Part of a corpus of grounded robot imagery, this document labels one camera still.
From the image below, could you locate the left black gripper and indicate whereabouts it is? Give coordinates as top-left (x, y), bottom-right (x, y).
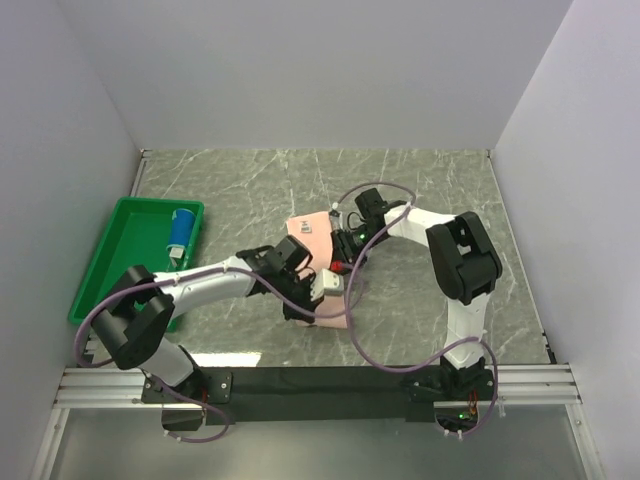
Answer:
top-left (274, 269), bottom-right (325, 323)

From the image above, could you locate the pink towel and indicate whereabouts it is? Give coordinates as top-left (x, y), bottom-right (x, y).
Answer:
top-left (286, 211), bottom-right (347, 329)

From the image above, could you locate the blue green crocodile towel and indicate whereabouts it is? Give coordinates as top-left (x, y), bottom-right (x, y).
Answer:
top-left (167, 208), bottom-right (196, 266)

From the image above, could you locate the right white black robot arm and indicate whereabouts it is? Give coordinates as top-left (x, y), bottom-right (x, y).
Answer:
top-left (329, 183), bottom-right (503, 399)

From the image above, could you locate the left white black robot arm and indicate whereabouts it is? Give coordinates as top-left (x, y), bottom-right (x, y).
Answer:
top-left (91, 235), bottom-right (324, 402)

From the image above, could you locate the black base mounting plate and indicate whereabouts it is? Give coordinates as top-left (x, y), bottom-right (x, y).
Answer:
top-left (142, 364), bottom-right (497, 431)

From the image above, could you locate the green plastic tray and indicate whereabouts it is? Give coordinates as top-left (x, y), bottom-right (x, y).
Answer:
top-left (68, 197), bottom-right (205, 325)

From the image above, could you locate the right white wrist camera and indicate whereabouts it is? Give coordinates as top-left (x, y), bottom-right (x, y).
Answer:
top-left (329, 202), bottom-right (344, 231)

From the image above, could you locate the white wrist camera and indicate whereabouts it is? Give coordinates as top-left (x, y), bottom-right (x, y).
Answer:
top-left (329, 202), bottom-right (344, 231)
top-left (310, 268), bottom-right (345, 301)

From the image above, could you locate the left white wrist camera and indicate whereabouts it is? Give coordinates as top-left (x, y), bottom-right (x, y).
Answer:
top-left (310, 268), bottom-right (345, 301)

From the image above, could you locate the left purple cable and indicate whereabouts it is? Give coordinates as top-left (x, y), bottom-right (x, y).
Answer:
top-left (73, 259), bottom-right (366, 444)

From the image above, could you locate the purple cable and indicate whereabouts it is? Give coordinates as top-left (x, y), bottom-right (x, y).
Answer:
top-left (73, 259), bottom-right (366, 444)
top-left (329, 182), bottom-right (500, 437)

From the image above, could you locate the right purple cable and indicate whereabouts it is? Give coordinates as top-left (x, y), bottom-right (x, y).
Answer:
top-left (329, 182), bottom-right (500, 437)

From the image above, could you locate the aluminium rail frame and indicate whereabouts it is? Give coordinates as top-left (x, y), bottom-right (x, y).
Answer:
top-left (36, 148), bottom-right (602, 479)

